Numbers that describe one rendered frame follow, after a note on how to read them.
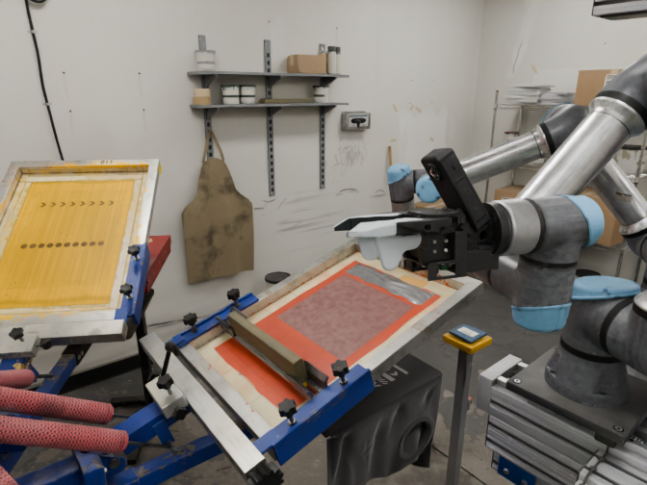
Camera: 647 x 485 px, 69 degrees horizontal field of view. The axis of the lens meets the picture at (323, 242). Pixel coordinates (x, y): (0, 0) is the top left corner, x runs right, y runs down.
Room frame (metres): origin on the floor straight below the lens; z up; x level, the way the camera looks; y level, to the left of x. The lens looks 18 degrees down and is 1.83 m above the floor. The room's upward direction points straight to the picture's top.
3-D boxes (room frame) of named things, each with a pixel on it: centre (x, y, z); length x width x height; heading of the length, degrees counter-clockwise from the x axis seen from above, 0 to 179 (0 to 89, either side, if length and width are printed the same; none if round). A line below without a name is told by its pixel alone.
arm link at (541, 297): (0.65, -0.31, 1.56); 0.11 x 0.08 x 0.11; 16
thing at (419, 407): (1.22, -0.18, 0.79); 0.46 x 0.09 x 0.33; 128
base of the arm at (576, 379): (0.83, -0.54, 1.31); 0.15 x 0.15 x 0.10
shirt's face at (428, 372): (1.37, -0.07, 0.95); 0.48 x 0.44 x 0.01; 128
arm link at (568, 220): (0.63, -0.32, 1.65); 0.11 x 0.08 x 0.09; 106
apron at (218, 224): (3.22, 0.74, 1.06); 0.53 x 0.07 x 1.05; 128
